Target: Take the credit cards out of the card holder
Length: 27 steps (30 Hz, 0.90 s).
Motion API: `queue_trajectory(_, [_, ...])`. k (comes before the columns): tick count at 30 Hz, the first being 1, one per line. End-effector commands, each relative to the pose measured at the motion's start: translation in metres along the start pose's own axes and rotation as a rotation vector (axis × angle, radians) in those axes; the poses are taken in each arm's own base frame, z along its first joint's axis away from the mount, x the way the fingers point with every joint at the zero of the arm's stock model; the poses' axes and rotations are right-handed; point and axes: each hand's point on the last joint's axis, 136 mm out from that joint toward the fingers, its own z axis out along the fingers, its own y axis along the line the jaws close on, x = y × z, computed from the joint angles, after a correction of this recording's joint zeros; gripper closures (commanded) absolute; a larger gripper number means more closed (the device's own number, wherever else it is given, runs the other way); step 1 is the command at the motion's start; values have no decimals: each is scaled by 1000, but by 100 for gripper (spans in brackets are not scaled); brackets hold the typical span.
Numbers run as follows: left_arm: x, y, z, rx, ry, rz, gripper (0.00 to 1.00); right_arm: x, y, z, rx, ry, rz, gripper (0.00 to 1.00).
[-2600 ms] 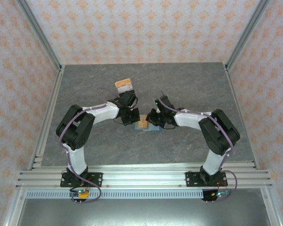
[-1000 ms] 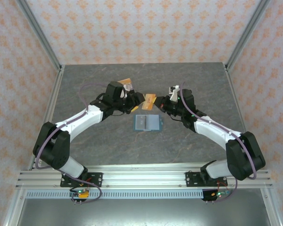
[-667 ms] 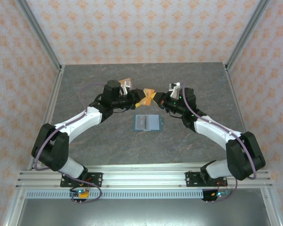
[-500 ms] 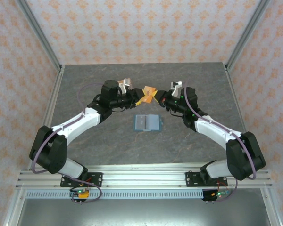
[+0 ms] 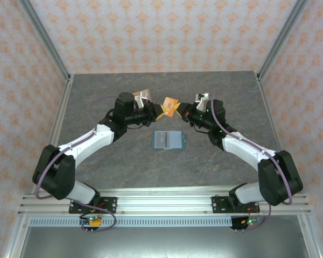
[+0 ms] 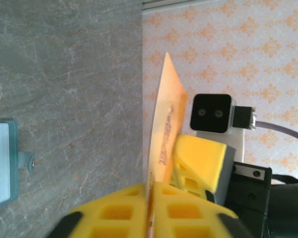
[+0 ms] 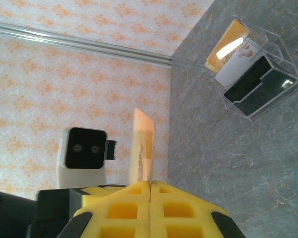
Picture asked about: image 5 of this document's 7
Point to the orange credit card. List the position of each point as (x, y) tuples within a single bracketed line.
[(169, 106)]

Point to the blue card holder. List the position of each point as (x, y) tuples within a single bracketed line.
[(173, 139)]

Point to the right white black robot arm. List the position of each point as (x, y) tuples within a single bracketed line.
[(245, 146)]

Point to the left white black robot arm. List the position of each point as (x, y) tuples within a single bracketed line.
[(88, 139)]

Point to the beige card with dark stripe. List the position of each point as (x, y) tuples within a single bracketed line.
[(136, 94)]

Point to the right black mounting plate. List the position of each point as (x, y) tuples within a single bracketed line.
[(218, 204)]

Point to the black mounting plate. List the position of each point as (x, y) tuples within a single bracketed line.
[(110, 202), (218, 204)]

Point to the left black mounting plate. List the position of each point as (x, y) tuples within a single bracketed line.
[(110, 202)]

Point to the right controller board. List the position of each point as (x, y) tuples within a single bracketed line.
[(238, 223)]

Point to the left controller board yellow connector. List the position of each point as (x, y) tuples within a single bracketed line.
[(94, 221)]

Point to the grey metal sheet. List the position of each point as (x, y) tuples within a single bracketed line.
[(164, 242)]

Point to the right aluminium side rail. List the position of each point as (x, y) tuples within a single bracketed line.
[(263, 91)]

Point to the aluminium side rail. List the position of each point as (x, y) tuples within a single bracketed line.
[(263, 91), (65, 91)]

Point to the left aluminium side rail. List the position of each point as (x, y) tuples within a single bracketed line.
[(65, 91)]

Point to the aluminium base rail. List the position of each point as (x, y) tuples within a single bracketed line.
[(164, 204)]

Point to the right aluminium frame post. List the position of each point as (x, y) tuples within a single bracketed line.
[(282, 37)]

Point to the aluminium frame post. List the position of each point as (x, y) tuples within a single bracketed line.
[(282, 37), (44, 37)]

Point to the left aluminium frame post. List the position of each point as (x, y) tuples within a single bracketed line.
[(44, 37)]

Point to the right aluminium frame leg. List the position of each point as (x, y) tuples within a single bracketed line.
[(311, 236)]

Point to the aluminium frame leg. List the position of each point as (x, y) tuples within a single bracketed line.
[(311, 236), (16, 236)]

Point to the left aluminium frame leg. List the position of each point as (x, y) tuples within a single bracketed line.
[(16, 236)]

